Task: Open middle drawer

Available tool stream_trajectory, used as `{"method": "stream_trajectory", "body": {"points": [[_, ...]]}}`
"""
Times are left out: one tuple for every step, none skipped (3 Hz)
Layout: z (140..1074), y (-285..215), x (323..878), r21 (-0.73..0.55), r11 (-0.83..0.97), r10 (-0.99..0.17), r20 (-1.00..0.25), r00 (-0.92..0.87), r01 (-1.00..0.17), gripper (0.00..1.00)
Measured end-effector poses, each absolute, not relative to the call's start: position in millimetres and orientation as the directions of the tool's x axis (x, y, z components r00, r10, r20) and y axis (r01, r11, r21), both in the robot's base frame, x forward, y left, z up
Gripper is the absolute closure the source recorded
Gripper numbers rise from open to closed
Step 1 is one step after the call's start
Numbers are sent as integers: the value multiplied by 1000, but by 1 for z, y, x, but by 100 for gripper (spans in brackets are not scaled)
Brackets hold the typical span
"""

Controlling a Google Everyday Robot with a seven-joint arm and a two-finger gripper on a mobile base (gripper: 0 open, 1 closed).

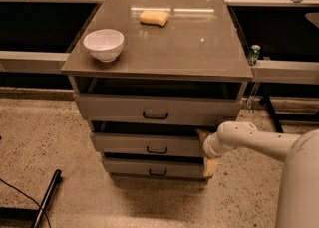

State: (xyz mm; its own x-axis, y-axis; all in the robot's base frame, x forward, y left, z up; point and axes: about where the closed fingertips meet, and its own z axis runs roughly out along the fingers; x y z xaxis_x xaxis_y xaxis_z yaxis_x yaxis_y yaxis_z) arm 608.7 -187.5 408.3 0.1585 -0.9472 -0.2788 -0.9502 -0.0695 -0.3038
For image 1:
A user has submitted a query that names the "black stand leg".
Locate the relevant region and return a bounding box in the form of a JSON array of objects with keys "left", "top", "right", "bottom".
[
  {"left": 263, "top": 95, "right": 283, "bottom": 133},
  {"left": 31, "top": 169, "right": 63, "bottom": 228}
]

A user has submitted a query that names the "grey metal rail frame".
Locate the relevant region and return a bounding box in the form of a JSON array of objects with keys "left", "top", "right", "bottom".
[{"left": 0, "top": 0, "right": 319, "bottom": 85}]

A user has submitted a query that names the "yellow sponge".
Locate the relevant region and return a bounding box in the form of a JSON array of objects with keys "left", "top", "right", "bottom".
[{"left": 140, "top": 10, "right": 169, "bottom": 27}]

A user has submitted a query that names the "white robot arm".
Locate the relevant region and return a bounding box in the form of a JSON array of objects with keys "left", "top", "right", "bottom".
[{"left": 197, "top": 121, "right": 319, "bottom": 228}]

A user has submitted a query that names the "black stand leg left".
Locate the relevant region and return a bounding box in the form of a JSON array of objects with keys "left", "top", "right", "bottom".
[{"left": 31, "top": 169, "right": 63, "bottom": 228}]

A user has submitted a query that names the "grey top drawer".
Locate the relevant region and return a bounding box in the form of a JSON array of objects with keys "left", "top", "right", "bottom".
[{"left": 74, "top": 94, "right": 242, "bottom": 126}]

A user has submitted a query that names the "white bowl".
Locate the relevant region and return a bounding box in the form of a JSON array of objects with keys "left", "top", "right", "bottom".
[{"left": 83, "top": 29, "right": 124, "bottom": 62}]

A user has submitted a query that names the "black stand leg right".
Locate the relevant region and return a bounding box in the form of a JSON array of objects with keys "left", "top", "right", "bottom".
[{"left": 263, "top": 95, "right": 283, "bottom": 133}]

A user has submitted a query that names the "green bottle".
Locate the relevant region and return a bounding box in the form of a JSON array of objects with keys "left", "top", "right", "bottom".
[{"left": 249, "top": 45, "right": 261, "bottom": 66}]

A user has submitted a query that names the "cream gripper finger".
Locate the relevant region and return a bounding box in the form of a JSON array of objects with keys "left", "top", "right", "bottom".
[
  {"left": 203, "top": 158, "right": 218, "bottom": 177},
  {"left": 196, "top": 129, "right": 210, "bottom": 141}
]

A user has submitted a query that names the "grey bottom drawer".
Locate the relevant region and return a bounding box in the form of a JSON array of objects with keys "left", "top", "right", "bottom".
[{"left": 102, "top": 159, "right": 204, "bottom": 179}]

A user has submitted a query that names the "grey drawer cabinet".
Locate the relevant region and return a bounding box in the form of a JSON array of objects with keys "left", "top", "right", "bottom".
[{"left": 62, "top": 0, "right": 252, "bottom": 182}]

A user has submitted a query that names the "grey drawer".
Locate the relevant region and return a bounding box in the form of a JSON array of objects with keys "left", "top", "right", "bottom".
[
  {"left": 102, "top": 159, "right": 204, "bottom": 179},
  {"left": 90, "top": 132, "right": 204, "bottom": 157},
  {"left": 74, "top": 94, "right": 242, "bottom": 126}
]

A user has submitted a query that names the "black cable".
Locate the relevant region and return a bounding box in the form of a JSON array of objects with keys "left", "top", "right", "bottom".
[{"left": 0, "top": 177, "right": 53, "bottom": 228}]

